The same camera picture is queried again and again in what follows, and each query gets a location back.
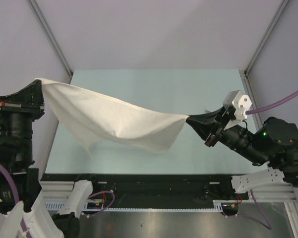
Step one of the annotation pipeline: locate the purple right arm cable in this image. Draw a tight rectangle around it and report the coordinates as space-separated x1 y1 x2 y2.
245 84 298 116

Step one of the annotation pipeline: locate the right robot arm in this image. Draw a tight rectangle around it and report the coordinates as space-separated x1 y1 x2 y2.
186 107 298 199

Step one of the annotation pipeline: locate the white slotted cable duct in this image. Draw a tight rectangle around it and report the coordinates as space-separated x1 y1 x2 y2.
43 199 225 213

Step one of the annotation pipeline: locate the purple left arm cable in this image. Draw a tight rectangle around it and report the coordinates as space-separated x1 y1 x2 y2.
0 160 28 233

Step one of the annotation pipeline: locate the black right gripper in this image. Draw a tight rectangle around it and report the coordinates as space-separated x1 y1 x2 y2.
182 106 266 166

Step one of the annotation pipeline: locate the right aluminium corner post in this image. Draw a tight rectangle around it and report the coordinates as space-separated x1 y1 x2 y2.
243 0 290 75

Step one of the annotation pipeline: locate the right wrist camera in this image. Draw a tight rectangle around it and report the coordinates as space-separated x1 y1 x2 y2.
223 90 252 122

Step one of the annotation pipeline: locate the aluminium corner post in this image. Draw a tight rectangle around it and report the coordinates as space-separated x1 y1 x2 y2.
243 0 290 75
26 0 74 79

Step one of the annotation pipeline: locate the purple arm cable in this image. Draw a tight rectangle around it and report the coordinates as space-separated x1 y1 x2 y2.
0 160 28 233
245 84 298 116

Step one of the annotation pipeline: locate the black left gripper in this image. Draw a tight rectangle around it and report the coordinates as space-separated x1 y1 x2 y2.
0 77 46 160

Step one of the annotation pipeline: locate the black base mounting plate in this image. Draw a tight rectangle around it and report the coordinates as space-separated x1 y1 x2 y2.
39 173 250 216

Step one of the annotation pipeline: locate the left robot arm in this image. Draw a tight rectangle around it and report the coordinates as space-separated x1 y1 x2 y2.
0 80 100 238

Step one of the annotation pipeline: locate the aluminium frame rail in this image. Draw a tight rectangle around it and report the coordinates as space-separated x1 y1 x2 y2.
40 181 297 203

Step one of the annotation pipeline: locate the left aluminium corner post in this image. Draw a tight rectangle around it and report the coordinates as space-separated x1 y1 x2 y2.
26 0 74 79

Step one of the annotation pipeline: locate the white cloth napkin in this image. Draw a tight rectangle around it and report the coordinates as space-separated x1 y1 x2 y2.
39 78 188 151

